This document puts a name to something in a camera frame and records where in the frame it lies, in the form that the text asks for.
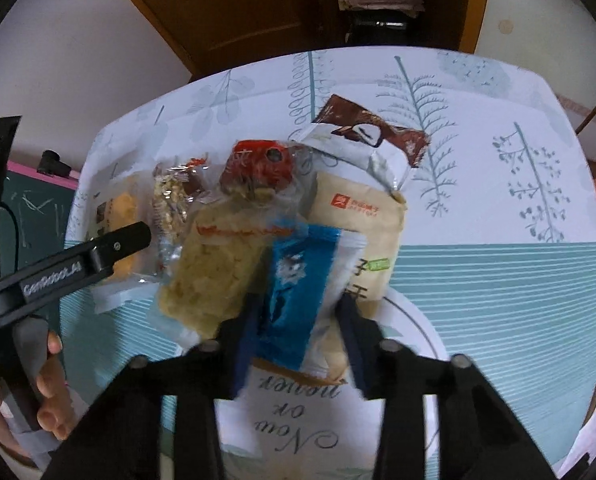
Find clear orange cake packet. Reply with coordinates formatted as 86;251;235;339
84;174;152;287

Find floral sliding wardrobe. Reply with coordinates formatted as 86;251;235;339
472;0;596;136

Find black easel knob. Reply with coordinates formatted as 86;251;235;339
37;150;75;177

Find wooden shelf cabinet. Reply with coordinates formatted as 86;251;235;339
328;0;493;57

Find silver white snack packet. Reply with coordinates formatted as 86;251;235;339
297;124;409;192

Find red top clear packet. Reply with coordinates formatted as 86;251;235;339
217;139;305;203

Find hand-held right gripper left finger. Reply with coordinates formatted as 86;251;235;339
43;292;266;480

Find blue snack packet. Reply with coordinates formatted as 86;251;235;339
257;224;369;377

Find black box on shelf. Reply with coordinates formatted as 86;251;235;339
347;10;415;47

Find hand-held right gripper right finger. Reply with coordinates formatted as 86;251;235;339
335;294;558;480

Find brown chocolate snack packet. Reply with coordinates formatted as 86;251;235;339
312;93;429;169

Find wooden door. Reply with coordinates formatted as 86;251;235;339
95;0;339;82

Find clear nut bar packet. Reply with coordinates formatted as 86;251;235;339
149;156;215;277

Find green chalkboard pink frame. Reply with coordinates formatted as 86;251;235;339
0;160;82;321

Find yellow crispy rice packet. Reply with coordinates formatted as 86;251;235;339
157;199;279;342

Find beige cracker packet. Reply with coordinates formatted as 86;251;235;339
307;169;409;302

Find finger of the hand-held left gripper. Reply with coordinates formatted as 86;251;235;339
89;221;152;281

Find person's left hand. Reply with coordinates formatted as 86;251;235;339
0;331;77;458

